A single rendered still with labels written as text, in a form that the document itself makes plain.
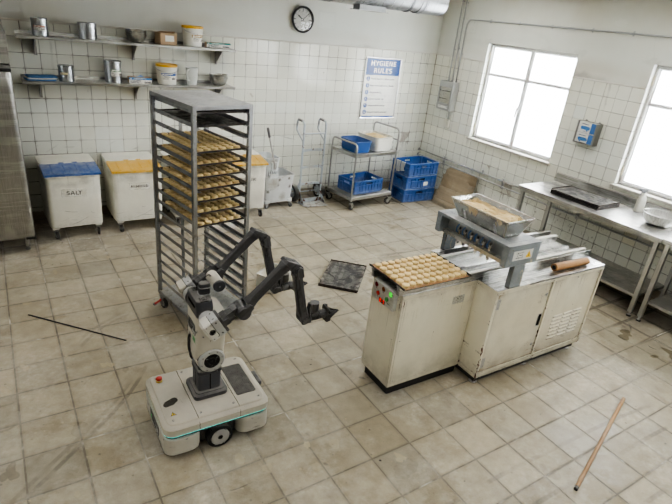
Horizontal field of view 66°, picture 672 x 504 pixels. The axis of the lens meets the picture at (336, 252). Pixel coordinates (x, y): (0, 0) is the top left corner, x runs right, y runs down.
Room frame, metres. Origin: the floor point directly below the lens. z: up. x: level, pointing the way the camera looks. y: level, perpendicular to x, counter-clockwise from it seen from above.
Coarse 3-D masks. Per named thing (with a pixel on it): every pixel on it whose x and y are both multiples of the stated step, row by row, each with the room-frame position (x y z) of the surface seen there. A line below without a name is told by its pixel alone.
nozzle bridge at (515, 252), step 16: (448, 224) 3.79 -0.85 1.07; (464, 224) 3.54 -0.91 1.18; (448, 240) 3.83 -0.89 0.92; (464, 240) 3.56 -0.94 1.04; (480, 240) 3.50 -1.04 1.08; (496, 240) 3.29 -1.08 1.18; (512, 240) 3.32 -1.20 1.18; (528, 240) 3.35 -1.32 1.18; (496, 256) 3.32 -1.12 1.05; (512, 256) 3.22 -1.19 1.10; (528, 256) 3.31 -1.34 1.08; (512, 272) 3.25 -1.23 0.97
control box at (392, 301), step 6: (378, 282) 3.14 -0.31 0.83; (384, 282) 3.13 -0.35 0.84; (378, 288) 3.13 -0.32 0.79; (390, 288) 3.05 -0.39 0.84; (372, 294) 3.18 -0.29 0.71; (384, 294) 3.07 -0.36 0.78; (378, 300) 3.12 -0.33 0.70; (384, 300) 3.06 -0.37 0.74; (390, 300) 3.01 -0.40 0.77; (396, 300) 3.00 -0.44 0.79; (390, 306) 3.00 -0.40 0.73
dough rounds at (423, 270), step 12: (384, 264) 3.25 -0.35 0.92; (396, 264) 3.27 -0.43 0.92; (408, 264) 3.29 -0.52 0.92; (420, 264) 3.31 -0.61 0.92; (432, 264) 3.34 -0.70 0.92; (444, 264) 3.36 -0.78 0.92; (396, 276) 3.08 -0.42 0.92; (408, 276) 3.12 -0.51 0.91; (420, 276) 3.12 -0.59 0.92; (432, 276) 3.17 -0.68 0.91; (444, 276) 3.16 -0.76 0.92; (456, 276) 3.21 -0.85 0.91; (468, 276) 3.25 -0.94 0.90; (408, 288) 2.96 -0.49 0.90
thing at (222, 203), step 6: (168, 192) 3.82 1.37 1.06; (174, 192) 3.89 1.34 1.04; (180, 198) 3.71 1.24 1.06; (228, 198) 3.84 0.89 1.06; (186, 204) 3.62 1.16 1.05; (204, 204) 3.67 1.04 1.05; (210, 204) 3.66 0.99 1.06; (216, 204) 3.68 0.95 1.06; (222, 204) 3.72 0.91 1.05; (228, 204) 3.70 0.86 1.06; (234, 204) 3.72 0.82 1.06; (198, 210) 3.51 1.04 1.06; (204, 210) 3.55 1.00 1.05; (210, 210) 3.57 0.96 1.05
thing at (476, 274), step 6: (558, 252) 3.90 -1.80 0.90; (564, 252) 3.92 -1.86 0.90; (570, 252) 3.95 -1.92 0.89; (576, 252) 4.00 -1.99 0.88; (540, 258) 3.73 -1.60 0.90; (546, 258) 3.78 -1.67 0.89; (474, 270) 3.36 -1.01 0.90; (480, 270) 3.38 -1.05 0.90; (486, 270) 3.40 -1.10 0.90; (492, 270) 3.43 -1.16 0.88; (474, 276) 3.33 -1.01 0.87; (480, 276) 3.37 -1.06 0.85; (450, 282) 3.20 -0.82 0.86; (456, 282) 3.24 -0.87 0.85; (420, 288) 3.05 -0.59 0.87; (426, 288) 3.08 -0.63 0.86; (432, 288) 3.11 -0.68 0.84; (396, 294) 2.97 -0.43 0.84; (402, 294) 2.97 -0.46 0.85
